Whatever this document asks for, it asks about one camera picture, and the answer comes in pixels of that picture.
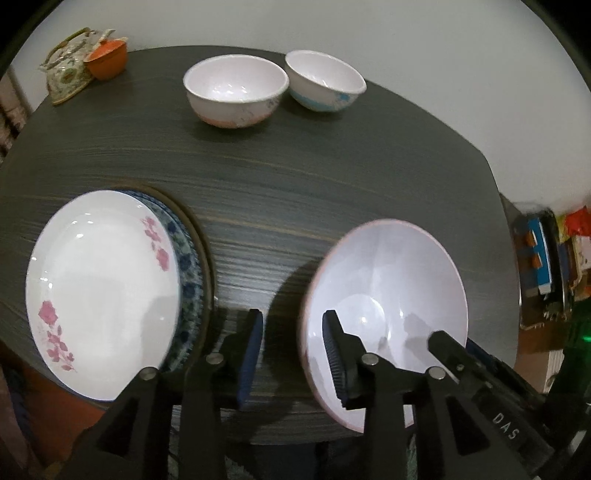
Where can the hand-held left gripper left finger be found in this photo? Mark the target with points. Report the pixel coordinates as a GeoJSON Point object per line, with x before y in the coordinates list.
{"type": "Point", "coordinates": [249, 355]}

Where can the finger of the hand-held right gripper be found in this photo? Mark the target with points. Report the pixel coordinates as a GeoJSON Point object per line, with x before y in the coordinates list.
{"type": "Point", "coordinates": [482, 354]}
{"type": "Point", "coordinates": [450, 350]}

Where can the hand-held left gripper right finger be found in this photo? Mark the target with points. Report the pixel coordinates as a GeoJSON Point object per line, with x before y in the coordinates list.
{"type": "Point", "coordinates": [333, 355]}

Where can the large blue floral plate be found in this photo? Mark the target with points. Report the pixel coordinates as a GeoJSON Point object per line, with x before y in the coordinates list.
{"type": "Point", "coordinates": [207, 277]}

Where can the large pink bowl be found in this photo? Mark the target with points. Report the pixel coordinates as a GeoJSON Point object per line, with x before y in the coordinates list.
{"type": "Point", "coordinates": [392, 267]}

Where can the small blue floral plate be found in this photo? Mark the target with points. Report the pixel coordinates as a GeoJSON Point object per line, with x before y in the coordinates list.
{"type": "Point", "coordinates": [183, 272]}

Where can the white plate with pink flowers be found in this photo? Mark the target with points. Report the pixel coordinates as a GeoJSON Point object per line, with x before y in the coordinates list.
{"type": "Point", "coordinates": [101, 286]}

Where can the brown cardboard box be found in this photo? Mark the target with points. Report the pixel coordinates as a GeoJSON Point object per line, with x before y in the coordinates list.
{"type": "Point", "coordinates": [538, 350]}

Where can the blue and white box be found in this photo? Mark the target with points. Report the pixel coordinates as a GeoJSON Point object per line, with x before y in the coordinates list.
{"type": "Point", "coordinates": [538, 258]}

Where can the red packet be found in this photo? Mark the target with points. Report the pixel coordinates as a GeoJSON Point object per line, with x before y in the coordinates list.
{"type": "Point", "coordinates": [579, 221]}

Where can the small bowl with beige base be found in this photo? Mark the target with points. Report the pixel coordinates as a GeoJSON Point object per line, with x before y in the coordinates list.
{"type": "Point", "coordinates": [231, 83]}

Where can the small bowl with blue print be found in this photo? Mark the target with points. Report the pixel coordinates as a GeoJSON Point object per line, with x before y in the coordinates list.
{"type": "Point", "coordinates": [323, 78]}

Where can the orange cup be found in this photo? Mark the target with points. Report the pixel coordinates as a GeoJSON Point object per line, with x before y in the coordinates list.
{"type": "Point", "coordinates": [108, 62]}

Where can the floral teapot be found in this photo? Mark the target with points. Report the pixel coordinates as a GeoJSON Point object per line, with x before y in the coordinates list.
{"type": "Point", "coordinates": [67, 76]}

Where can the beige pleated curtain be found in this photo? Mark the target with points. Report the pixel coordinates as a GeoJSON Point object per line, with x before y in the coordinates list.
{"type": "Point", "coordinates": [9, 115]}

